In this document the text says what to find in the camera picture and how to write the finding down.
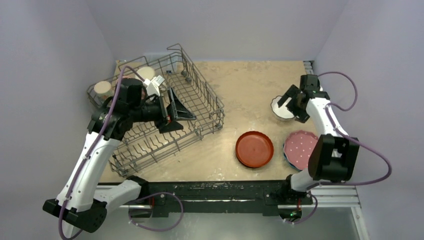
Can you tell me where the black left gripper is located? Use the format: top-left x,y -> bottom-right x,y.
129,87 -> 196,133

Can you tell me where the white bowl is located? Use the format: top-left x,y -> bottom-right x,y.
270,95 -> 295,121

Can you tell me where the pink patterned mug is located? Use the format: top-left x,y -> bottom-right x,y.
118,77 -> 146,102

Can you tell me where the white floral mug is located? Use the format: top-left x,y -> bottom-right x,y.
134,66 -> 156,81

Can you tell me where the red-orange plate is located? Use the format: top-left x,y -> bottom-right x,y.
235,131 -> 274,169

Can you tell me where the beige mug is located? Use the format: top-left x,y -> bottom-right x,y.
93,80 -> 114,103

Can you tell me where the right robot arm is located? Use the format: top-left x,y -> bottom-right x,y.
277,74 -> 360,204

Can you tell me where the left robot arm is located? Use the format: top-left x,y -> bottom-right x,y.
42,78 -> 196,240

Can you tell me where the pink polka dot plate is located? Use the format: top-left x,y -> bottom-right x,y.
283,130 -> 319,171

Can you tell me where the clear plastic container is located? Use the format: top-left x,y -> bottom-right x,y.
145,52 -> 181,75

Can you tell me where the blue plate under pink plate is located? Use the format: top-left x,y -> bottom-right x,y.
282,143 -> 312,171

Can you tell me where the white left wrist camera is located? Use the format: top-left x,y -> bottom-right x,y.
143,75 -> 165,97

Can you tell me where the grey wire dish rack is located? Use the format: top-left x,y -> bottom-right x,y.
87,43 -> 225,177

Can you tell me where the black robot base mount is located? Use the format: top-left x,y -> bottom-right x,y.
129,180 -> 313,218

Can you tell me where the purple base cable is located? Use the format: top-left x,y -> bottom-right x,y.
128,192 -> 184,233

